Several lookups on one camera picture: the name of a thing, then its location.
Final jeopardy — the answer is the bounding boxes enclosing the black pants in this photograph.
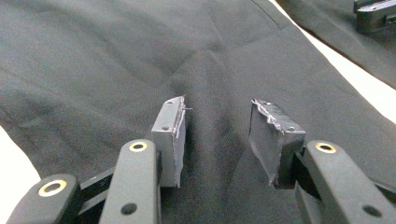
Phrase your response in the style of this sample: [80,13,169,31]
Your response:
[0,0,396,224]

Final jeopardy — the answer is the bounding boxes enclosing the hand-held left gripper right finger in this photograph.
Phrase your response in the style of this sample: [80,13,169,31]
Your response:
[248,98,396,224]

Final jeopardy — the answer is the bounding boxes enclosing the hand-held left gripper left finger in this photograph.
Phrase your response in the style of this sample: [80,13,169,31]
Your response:
[99,96,187,224]

